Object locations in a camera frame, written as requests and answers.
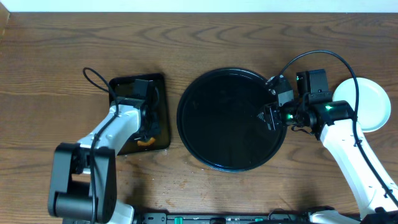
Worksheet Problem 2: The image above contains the light green plate top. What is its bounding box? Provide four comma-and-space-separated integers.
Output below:
333, 78, 391, 133

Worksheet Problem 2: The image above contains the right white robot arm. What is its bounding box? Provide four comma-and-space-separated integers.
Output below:
258, 70, 397, 223

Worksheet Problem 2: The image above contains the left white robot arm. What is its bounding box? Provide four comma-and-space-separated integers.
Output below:
47, 97, 159, 223

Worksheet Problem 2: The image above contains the black round tray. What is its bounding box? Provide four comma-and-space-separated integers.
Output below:
177, 68, 287, 172

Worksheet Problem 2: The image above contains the black rectangular tray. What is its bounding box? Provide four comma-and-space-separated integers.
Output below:
109, 73, 171, 156

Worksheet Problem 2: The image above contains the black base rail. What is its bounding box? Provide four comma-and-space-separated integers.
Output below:
132, 212, 310, 224

